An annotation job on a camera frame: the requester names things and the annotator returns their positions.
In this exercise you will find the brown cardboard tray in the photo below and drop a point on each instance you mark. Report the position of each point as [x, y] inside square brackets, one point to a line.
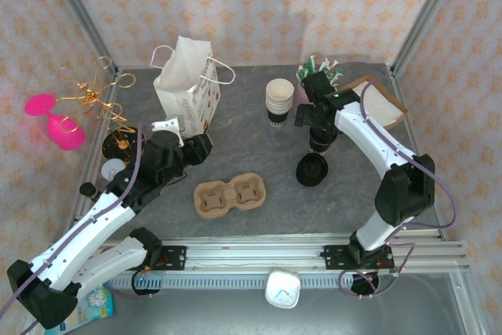
[398, 115]

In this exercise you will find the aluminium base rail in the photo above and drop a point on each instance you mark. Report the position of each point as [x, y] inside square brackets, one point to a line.
[255, 256]

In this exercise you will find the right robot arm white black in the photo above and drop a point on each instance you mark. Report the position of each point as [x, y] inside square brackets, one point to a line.
[372, 139]

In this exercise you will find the pink cylindrical holder cup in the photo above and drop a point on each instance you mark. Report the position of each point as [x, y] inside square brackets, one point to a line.
[300, 95]

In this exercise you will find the white printed paper gift bag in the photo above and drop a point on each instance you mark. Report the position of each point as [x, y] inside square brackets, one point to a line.
[184, 76]

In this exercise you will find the small black cylinder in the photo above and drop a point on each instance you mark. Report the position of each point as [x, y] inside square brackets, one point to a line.
[88, 190]

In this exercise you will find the green white wrapped straws bundle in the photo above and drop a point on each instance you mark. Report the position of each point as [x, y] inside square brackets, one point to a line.
[332, 72]

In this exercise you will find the stacked paper coffee cups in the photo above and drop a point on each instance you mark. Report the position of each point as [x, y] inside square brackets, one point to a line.
[279, 97]

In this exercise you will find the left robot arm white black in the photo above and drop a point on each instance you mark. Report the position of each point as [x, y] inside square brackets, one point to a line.
[78, 241]

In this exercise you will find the white round disc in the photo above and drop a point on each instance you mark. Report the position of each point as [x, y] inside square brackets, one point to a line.
[110, 168]

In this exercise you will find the black paper coffee cup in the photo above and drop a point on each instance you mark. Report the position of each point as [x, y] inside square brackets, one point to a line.
[323, 144]

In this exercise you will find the white square gadget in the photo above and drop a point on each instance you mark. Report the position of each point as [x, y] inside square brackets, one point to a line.
[282, 290]

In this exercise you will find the blue wet wipes packet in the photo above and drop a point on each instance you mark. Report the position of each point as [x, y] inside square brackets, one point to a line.
[98, 303]

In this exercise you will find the pink plastic goblet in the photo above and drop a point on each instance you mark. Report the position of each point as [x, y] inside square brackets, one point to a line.
[64, 135]

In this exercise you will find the white napkin stack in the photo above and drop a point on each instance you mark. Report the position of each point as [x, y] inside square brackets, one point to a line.
[382, 105]

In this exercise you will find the black cup lids stack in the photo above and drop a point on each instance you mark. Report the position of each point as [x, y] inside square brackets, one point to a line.
[311, 172]

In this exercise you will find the brown pulp cup carrier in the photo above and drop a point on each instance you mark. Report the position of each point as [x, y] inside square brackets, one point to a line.
[225, 194]

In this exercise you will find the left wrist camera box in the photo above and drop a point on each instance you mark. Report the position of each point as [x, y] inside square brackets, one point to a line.
[168, 123]

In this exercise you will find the aluminium frame post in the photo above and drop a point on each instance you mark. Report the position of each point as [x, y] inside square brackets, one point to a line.
[430, 9]
[80, 9]

